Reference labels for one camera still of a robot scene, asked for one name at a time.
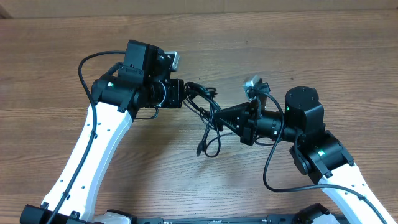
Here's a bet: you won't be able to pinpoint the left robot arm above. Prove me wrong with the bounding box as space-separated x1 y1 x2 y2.
20 40 185 224

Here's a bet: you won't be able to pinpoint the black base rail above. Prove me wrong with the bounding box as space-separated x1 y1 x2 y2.
93 203 349 224

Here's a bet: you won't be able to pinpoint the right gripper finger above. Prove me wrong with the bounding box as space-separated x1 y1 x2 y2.
214 103 249 119
216 118 249 140

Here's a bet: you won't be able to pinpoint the thick black USB cable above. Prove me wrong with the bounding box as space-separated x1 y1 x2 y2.
183 81 234 159

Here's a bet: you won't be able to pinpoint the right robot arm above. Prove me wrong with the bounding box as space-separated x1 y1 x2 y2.
215 86 395 223

